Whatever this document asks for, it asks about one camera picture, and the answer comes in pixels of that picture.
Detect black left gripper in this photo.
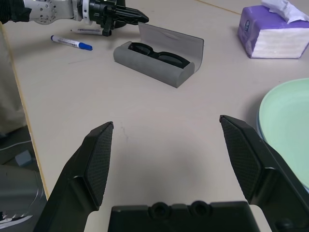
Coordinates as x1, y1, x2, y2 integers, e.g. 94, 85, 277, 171
83, 0, 150, 37

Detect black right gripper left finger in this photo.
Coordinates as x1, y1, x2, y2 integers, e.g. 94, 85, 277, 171
33, 121, 114, 232

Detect blue-capped white marker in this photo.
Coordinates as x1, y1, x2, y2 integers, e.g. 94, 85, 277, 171
50, 35, 93, 52

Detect black sunglasses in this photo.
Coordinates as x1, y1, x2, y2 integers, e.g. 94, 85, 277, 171
127, 42, 191, 71

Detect grey glasses case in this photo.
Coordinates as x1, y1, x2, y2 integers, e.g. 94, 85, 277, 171
113, 23, 205, 89

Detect blue plate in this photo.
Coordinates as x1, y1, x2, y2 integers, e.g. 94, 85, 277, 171
255, 113, 309, 196

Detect green plate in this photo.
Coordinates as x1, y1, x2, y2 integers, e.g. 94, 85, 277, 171
258, 77, 309, 191

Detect purple tissue pack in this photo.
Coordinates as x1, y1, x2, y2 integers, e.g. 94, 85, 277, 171
237, 0, 309, 60

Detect black-capped white marker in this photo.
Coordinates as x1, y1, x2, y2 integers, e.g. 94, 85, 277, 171
70, 28, 103, 35

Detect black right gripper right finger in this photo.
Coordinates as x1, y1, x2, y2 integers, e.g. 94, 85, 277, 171
219, 115, 309, 232

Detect grey floor box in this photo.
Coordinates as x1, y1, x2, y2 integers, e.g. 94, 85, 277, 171
14, 149, 32, 167

